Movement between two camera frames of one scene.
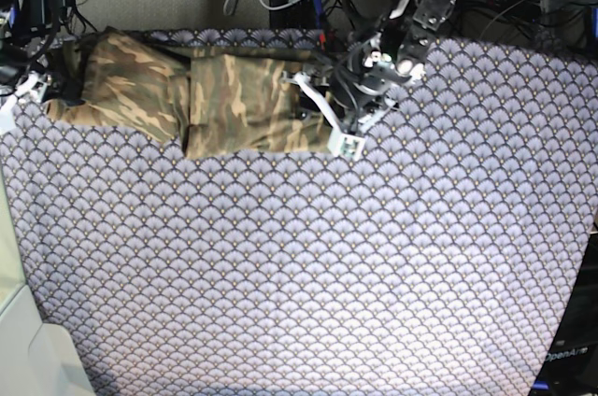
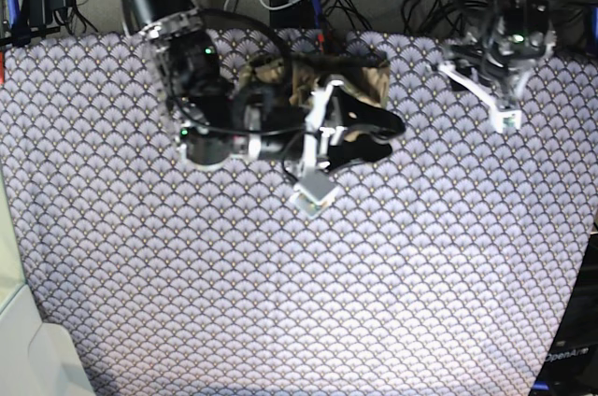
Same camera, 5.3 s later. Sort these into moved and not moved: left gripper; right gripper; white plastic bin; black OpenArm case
Moved: right gripper; left gripper
Not moved: black OpenArm case; white plastic bin
